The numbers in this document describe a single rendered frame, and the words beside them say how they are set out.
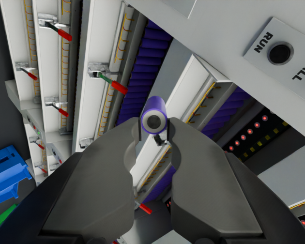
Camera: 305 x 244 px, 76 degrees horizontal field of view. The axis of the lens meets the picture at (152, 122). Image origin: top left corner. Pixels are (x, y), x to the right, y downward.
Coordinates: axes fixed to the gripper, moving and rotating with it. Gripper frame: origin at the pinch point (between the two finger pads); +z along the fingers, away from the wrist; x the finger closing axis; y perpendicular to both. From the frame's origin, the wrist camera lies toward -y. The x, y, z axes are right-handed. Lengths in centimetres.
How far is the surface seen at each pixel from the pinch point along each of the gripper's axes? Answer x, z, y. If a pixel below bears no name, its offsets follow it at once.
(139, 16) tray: -2.9, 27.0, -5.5
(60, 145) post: -37, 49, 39
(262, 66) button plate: 10.3, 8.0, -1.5
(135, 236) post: -7, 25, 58
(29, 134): -65, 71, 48
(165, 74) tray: 1.4, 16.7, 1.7
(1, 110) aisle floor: -75, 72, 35
